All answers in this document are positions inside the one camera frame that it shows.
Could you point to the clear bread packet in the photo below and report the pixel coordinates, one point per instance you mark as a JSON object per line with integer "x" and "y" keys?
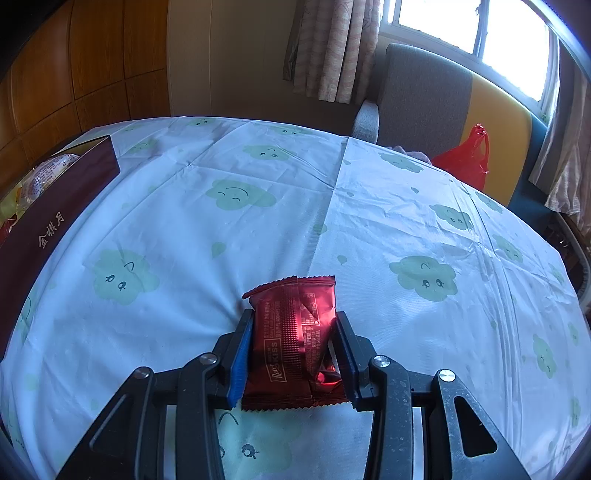
{"x": 51, "y": 173}

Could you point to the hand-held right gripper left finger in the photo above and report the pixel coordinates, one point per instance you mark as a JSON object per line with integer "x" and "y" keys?
{"x": 238, "y": 364}

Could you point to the pink cloth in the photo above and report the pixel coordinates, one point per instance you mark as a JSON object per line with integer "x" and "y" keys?
{"x": 413, "y": 154}

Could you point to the white cloud-print tablecloth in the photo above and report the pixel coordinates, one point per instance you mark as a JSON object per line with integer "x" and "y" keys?
{"x": 369, "y": 240}

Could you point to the maroon box with gold lining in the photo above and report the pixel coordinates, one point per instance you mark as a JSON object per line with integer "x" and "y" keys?
{"x": 55, "y": 217}

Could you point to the grey yellow blue armchair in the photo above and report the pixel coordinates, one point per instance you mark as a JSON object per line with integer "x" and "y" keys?
{"x": 425, "y": 92}

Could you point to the window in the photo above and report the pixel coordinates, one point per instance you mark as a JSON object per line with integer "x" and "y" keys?
{"x": 438, "y": 18}

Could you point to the wooden wardrobe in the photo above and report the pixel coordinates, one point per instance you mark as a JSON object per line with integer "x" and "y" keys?
{"x": 92, "y": 55}

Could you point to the dark red foil snack packet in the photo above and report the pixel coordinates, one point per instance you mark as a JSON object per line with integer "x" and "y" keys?
{"x": 286, "y": 346}

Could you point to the red plastic bag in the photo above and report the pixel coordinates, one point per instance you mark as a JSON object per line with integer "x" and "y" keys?
{"x": 466, "y": 157}

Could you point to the beige patterned curtain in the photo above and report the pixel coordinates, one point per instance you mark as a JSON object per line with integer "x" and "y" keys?
{"x": 332, "y": 46}
{"x": 568, "y": 175}

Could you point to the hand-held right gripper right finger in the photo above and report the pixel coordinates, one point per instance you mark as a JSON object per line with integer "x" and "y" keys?
{"x": 349, "y": 369}

